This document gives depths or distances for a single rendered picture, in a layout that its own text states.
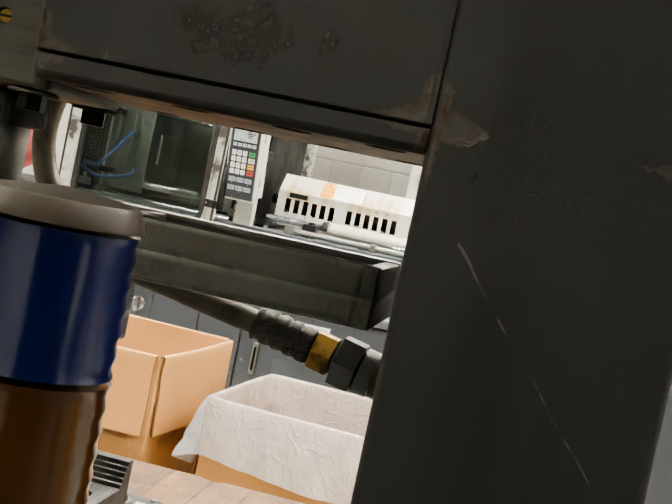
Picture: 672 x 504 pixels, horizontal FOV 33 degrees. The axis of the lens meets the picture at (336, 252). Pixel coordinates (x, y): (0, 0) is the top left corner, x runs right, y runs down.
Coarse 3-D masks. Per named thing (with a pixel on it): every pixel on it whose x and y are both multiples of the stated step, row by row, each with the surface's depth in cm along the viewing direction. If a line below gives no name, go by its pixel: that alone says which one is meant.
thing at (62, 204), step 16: (0, 192) 24; (16, 192) 24; (32, 192) 24; (48, 192) 24; (64, 192) 25; (80, 192) 25; (0, 208) 24; (16, 208) 24; (32, 208) 24; (48, 208) 24; (64, 208) 24; (80, 208) 24; (96, 208) 24; (112, 208) 25; (128, 208) 25; (64, 224) 24; (80, 224) 24; (96, 224) 24; (112, 224) 25; (128, 224) 25
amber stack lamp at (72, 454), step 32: (0, 384) 24; (32, 384) 25; (0, 416) 24; (32, 416) 24; (64, 416) 25; (96, 416) 26; (0, 448) 24; (32, 448) 24; (64, 448) 25; (96, 448) 26; (0, 480) 24; (32, 480) 25; (64, 480) 25
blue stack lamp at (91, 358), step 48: (0, 240) 24; (48, 240) 24; (96, 240) 24; (0, 288) 24; (48, 288) 24; (96, 288) 25; (0, 336) 24; (48, 336) 24; (96, 336) 25; (96, 384) 25
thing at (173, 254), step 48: (0, 96) 51; (0, 144) 51; (144, 240) 48; (192, 240) 47; (240, 240) 47; (288, 240) 54; (192, 288) 47; (240, 288) 47; (288, 288) 46; (336, 288) 46; (384, 288) 49
